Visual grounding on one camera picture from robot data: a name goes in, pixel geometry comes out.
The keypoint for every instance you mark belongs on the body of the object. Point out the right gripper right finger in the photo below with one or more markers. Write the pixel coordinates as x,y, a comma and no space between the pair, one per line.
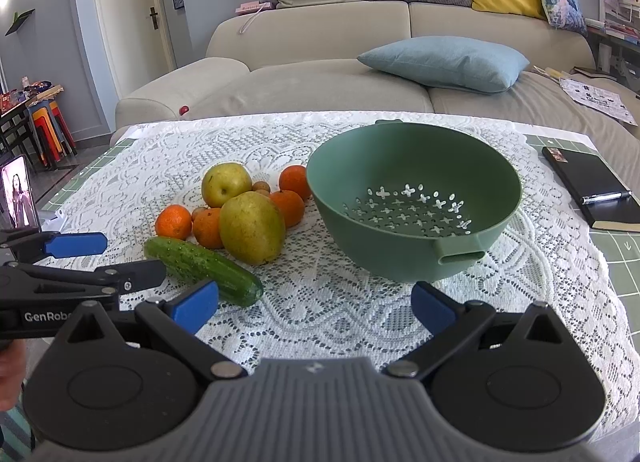
455,328

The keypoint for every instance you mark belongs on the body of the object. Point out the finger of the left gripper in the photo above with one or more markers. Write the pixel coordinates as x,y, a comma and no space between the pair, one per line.
33,245
25,280

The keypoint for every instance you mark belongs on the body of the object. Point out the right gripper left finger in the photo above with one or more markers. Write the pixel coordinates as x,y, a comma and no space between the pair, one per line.
171,326

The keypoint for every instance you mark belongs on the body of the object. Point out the green cucumber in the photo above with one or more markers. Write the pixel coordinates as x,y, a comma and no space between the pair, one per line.
191,263

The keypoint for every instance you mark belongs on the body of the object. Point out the orange mandarin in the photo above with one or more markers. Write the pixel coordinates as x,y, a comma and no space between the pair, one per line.
294,178
206,229
174,222
290,205

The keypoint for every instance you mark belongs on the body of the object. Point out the large yellow-green pear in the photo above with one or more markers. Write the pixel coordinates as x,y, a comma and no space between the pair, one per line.
252,229

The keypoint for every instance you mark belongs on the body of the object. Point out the yellow-green apple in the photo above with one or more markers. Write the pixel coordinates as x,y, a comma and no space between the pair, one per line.
223,182

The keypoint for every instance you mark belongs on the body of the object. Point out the small brown longan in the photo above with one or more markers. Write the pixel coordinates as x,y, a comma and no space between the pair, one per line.
197,211
262,187

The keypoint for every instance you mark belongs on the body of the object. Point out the operator left hand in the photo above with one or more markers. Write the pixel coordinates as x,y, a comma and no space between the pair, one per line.
12,373

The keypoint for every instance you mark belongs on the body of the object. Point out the phone screen on stand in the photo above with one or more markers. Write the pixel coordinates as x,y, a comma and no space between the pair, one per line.
18,194

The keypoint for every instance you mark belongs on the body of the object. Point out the dark dining table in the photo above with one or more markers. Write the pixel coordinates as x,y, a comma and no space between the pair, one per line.
18,130

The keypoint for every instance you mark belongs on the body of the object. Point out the stacked colourful stools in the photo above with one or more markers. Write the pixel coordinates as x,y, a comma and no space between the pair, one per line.
53,135

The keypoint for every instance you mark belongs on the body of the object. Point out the green colander bowl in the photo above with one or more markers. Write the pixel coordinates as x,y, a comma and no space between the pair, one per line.
412,201

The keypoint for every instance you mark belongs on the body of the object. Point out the white lace tablecloth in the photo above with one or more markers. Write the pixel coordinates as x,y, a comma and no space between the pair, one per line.
317,303

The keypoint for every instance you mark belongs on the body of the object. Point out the silver pen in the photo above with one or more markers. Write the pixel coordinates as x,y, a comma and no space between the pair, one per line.
606,197

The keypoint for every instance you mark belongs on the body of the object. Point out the black notebook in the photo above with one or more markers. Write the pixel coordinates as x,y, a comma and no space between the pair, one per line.
584,174

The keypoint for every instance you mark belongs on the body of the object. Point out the light blue cushion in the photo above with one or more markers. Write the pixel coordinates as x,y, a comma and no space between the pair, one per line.
450,62

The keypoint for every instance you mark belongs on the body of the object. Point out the printed paper sheet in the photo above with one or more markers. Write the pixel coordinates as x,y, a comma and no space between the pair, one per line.
606,102

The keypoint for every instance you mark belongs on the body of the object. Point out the white door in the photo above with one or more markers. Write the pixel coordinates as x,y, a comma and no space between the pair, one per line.
136,41

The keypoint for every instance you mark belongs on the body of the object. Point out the beige sofa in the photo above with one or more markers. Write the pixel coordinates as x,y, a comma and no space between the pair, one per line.
306,59

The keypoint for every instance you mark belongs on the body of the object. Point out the pink item on sofa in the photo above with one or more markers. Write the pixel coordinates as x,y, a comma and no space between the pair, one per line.
253,7

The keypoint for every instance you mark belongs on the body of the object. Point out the cluttered shelf with books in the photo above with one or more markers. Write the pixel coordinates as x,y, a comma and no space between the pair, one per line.
614,39

